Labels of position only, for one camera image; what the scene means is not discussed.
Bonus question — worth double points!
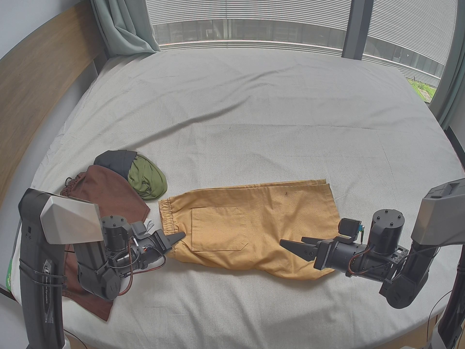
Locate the blue-green curtain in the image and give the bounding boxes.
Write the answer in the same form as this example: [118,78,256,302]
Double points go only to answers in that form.
[86,0,160,55]

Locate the bed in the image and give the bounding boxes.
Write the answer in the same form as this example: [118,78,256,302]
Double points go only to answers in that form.
[0,0,465,349]

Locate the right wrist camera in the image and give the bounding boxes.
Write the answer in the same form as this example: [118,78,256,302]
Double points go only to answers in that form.
[338,218,364,244]

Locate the black garment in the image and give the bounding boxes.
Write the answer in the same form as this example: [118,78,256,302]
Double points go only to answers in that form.
[94,151,140,181]

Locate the window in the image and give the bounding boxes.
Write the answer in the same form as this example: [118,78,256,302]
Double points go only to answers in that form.
[140,0,460,106]

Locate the tan shorts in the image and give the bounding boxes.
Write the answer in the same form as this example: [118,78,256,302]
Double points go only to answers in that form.
[158,179,342,281]

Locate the green garment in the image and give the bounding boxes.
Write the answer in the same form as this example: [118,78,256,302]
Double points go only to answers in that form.
[127,155,168,200]

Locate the brown shorts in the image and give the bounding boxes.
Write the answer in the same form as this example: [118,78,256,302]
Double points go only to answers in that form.
[60,165,151,321]

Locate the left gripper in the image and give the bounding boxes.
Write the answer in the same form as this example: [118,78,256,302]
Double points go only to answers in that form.
[143,229,174,264]

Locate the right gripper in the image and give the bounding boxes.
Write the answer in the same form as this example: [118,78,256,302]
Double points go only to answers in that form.
[279,236,355,270]

